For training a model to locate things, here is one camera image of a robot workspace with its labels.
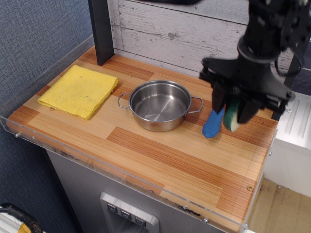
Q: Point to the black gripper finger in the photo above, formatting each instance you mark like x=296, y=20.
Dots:
x=219, y=98
x=247, y=109

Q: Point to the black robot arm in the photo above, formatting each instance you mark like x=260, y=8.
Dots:
x=273, y=27

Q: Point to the silver dispenser button panel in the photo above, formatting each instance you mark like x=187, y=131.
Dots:
x=123, y=217

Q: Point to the black left frame post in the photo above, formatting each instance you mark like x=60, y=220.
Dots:
x=101, y=27

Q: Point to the white side cabinet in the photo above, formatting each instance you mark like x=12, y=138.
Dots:
x=288, y=162

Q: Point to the small steel pot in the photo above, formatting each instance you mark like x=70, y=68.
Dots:
x=160, y=105

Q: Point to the blue handled metal fork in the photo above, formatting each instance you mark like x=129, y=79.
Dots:
x=213, y=124

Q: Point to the yellow folded cloth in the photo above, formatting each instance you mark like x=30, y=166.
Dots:
x=79, y=92

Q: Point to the clear acrylic guard rail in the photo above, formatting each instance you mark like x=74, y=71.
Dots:
x=219, y=174

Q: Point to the toy avocado half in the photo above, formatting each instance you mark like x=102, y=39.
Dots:
x=230, y=120

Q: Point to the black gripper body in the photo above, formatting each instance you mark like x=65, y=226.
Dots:
x=247, y=80

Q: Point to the black frame post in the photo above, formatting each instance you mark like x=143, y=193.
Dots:
x=101, y=27
x=293, y=70

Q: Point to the grey toy fridge cabinet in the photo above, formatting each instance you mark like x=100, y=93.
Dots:
x=85, y=178

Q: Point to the black right frame post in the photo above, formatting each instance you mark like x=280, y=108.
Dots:
x=293, y=70

